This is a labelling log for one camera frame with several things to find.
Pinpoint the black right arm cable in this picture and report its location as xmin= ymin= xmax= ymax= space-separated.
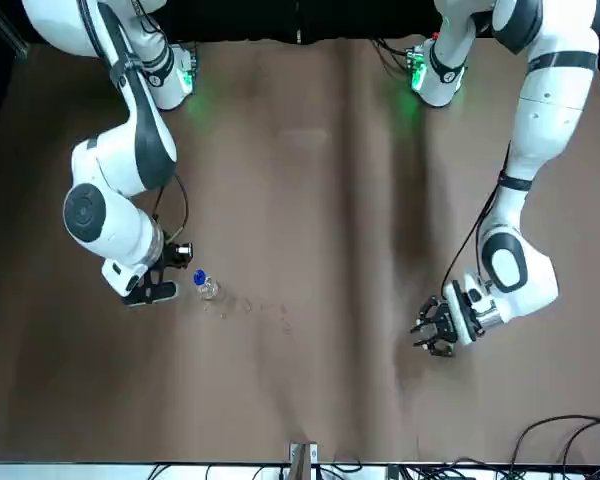
xmin=82 ymin=0 xmax=189 ymax=241

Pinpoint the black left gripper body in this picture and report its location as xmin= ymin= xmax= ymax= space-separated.
xmin=431 ymin=302 xmax=466 ymax=349

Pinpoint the clear blue-capped dropper bottle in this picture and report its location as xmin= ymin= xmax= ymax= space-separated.
xmin=193 ymin=268 xmax=222 ymax=302

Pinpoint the aluminium frame profile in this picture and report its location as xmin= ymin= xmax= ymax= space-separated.
xmin=0 ymin=0 xmax=30 ymax=57

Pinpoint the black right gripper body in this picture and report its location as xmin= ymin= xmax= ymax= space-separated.
xmin=159 ymin=241 xmax=181 ymax=274

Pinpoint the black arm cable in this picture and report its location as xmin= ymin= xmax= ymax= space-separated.
xmin=82 ymin=0 xmax=189 ymax=241
xmin=440 ymin=141 xmax=512 ymax=299

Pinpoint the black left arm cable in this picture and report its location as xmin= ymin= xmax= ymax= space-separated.
xmin=440 ymin=141 xmax=512 ymax=299

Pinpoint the metal camera post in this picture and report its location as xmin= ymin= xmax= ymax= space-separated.
xmin=288 ymin=441 xmax=319 ymax=480

